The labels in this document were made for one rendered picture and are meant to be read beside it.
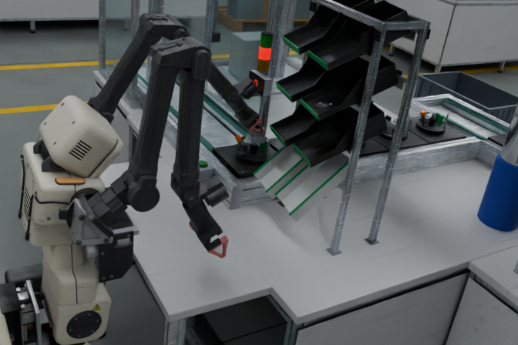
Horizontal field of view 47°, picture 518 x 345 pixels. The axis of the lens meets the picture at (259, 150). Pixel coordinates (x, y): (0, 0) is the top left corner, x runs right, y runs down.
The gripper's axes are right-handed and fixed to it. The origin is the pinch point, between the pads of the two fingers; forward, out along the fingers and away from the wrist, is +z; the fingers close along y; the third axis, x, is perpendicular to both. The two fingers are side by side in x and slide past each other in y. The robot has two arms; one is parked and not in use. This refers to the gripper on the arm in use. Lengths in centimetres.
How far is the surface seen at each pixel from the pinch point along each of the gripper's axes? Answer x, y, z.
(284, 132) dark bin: -3.3, -26.0, -12.0
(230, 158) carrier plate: 15.6, 1.7, 2.2
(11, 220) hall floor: 128, 133, 31
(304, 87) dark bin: -17.4, -29.1, -23.1
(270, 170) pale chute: 8.5, -21.2, 0.7
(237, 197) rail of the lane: 24.2, -17.0, 2.5
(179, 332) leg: 64, -58, -13
